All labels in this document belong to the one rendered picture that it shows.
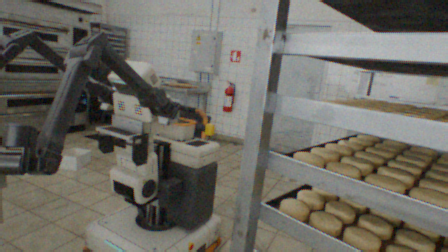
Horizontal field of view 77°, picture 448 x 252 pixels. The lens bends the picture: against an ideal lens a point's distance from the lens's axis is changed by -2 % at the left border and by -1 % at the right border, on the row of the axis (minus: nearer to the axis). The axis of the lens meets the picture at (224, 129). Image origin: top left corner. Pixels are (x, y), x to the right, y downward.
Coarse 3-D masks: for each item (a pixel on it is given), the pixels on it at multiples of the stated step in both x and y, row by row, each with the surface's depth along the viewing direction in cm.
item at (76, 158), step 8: (64, 152) 320; (72, 152) 335; (80, 152) 338; (88, 152) 332; (64, 160) 310; (72, 160) 309; (80, 160) 317; (88, 160) 334; (64, 168) 312; (72, 168) 311; (80, 168) 319
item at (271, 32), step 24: (264, 0) 40; (288, 0) 40; (264, 24) 40; (264, 48) 41; (264, 72) 41; (264, 96) 41; (264, 120) 42; (264, 144) 44; (240, 168) 46; (264, 168) 45; (240, 192) 46; (240, 216) 46; (240, 240) 47
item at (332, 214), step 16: (304, 192) 55; (320, 192) 56; (288, 208) 47; (304, 208) 48; (320, 208) 52; (336, 208) 49; (352, 208) 50; (368, 208) 55; (320, 224) 44; (336, 224) 44; (352, 224) 48; (368, 224) 45; (384, 224) 45; (400, 224) 50; (352, 240) 40; (368, 240) 40; (384, 240) 44; (400, 240) 42; (416, 240) 41; (432, 240) 45
